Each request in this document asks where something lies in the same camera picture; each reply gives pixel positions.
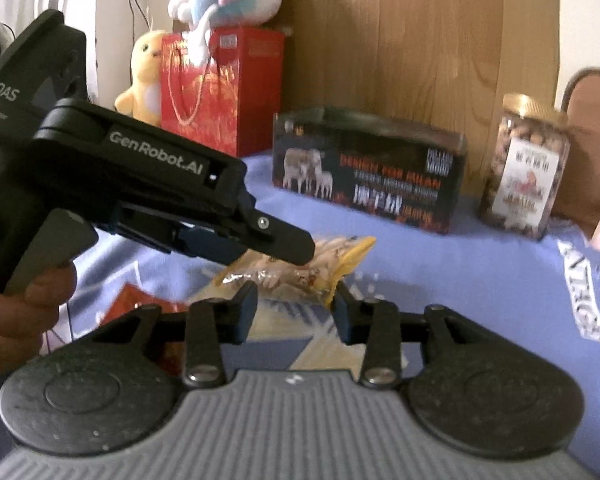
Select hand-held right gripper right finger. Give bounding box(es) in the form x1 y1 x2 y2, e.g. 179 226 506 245
331 284 496 389

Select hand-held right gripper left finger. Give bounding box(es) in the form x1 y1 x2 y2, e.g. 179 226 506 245
92 281 259 389

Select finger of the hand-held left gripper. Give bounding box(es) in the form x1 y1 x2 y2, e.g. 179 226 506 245
239 209 316 265
179 229 247 265

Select clear yellow snack packet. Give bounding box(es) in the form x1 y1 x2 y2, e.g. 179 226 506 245
214 235 377 307

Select person's left hand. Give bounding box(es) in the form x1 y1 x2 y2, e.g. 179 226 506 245
0 262 79 376

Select red snack packet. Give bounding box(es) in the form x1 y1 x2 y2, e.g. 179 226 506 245
99 282 191 372

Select yellow plush duck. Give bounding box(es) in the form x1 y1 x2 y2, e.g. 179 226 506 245
114 30 169 128

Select red gift bag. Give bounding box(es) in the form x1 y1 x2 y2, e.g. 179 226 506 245
160 27 287 159

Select black printed box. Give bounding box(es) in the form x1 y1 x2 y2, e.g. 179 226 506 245
272 106 468 235

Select blue printed blanket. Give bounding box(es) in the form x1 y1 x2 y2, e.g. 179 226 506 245
0 150 600 468

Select clear jar of nuts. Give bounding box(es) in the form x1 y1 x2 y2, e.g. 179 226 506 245
479 93 572 241

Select wooden board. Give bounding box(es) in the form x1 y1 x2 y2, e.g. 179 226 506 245
172 0 562 211

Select brown chair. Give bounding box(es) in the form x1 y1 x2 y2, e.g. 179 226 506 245
562 69 600 237

